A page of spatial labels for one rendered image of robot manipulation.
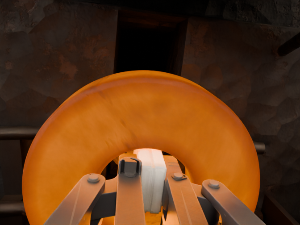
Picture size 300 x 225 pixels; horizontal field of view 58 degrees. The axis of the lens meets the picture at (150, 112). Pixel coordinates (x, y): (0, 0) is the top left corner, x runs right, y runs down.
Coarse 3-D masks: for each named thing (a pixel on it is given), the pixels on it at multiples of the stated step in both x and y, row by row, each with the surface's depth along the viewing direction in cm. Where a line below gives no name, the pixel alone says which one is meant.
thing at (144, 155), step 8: (136, 152) 18; (144, 152) 16; (144, 160) 15; (144, 168) 15; (152, 168) 15; (144, 176) 15; (144, 184) 15; (144, 192) 15; (144, 200) 15; (144, 208) 15
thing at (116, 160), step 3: (162, 153) 29; (117, 156) 29; (114, 159) 29; (117, 159) 29; (111, 162) 29; (114, 162) 29; (117, 162) 29; (111, 165) 29; (114, 165) 29; (117, 165) 29; (111, 168) 29; (114, 168) 29; (117, 168) 29; (111, 171) 30; (114, 171) 29; (111, 174) 30; (114, 174) 30
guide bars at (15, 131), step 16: (0, 128) 23; (16, 128) 23; (32, 128) 23; (0, 144) 23; (16, 144) 23; (256, 144) 25; (0, 160) 24; (16, 160) 24; (16, 176) 24; (16, 192) 24; (0, 208) 22; (16, 208) 22; (0, 224) 23; (16, 224) 23
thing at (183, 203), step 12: (168, 180) 14; (180, 180) 14; (168, 192) 14; (180, 192) 13; (192, 192) 13; (168, 204) 13; (180, 204) 12; (192, 204) 12; (168, 216) 13; (180, 216) 11; (192, 216) 11; (204, 216) 12
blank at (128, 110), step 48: (96, 96) 15; (144, 96) 16; (192, 96) 16; (48, 144) 16; (96, 144) 16; (144, 144) 16; (192, 144) 17; (240, 144) 17; (48, 192) 17; (240, 192) 18
